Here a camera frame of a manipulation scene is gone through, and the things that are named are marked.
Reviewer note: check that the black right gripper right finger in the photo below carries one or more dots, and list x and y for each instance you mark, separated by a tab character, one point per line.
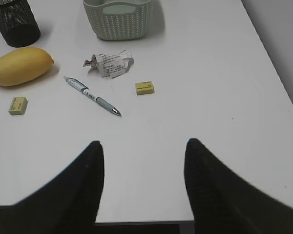
224	203

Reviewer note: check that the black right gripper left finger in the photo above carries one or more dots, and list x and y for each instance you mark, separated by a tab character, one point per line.
68	204

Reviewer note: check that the blue grip mechanical pencil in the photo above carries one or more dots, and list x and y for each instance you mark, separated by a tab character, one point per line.
86	91

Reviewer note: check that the white paper receipt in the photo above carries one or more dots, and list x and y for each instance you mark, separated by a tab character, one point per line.
111	65

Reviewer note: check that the yellow mango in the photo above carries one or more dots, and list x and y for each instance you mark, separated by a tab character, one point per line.
24	65

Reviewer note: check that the yellow eraser middle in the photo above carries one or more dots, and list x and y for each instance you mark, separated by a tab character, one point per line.
18	106

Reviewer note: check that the yellow eraser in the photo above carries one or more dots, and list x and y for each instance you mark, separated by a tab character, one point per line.
144	88
18	106

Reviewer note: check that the yellow eraser right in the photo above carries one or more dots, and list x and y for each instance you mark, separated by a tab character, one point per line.
144	88

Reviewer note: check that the pale green woven basket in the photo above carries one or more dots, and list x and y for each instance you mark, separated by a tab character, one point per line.
119	19

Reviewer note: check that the black mesh pen holder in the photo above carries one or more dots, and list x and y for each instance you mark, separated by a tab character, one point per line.
17	23

